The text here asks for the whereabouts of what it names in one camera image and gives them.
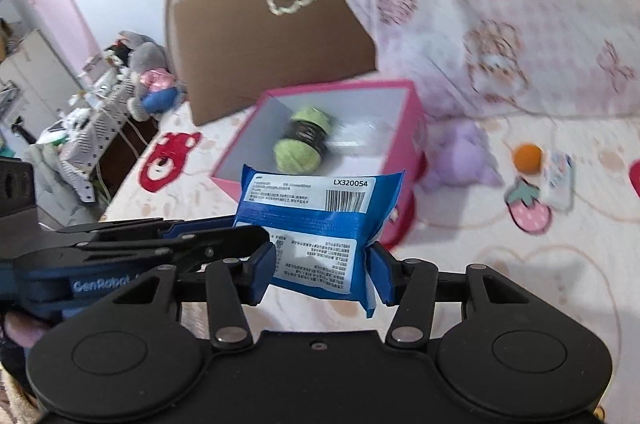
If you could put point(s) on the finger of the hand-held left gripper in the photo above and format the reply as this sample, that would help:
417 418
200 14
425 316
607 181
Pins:
235 241
200 226

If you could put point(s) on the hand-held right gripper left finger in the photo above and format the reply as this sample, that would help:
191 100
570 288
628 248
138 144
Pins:
262 274

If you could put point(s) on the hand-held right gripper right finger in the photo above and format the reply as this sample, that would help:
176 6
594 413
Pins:
382 276

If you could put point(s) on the blue wet wipes packet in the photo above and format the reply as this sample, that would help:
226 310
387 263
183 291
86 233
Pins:
310 209

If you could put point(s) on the pink cardboard box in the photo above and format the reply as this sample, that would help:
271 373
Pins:
250 154

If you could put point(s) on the green yarn ball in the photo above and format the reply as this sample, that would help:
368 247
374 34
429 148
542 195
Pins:
295 154

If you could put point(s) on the clear plastic bag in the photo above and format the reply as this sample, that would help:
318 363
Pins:
360 134

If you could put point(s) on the orange ball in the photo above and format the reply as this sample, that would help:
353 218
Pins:
527 158

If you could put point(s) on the small white tissue packet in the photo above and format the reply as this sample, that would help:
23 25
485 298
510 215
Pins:
557 179

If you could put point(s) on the person's left hand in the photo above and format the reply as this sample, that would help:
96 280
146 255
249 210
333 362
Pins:
25 329

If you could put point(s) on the dark wooden nightstand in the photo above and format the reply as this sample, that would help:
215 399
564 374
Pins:
120 159

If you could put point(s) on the printed bedsheet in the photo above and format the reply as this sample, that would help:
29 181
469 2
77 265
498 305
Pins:
500 279

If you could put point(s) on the black and white patterned cloth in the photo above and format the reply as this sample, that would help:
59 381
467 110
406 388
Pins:
80 154

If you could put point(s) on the purple plush toy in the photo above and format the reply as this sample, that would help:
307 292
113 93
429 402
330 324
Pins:
465 154

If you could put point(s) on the grey plush toy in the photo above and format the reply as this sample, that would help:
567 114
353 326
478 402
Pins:
147 59

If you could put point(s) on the white cabinet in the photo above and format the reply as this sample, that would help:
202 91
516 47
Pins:
35 69

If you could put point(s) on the pink curtain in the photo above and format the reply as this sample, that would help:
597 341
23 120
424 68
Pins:
65 14

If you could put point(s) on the pink checked pillow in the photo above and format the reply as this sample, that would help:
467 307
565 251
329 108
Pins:
500 4

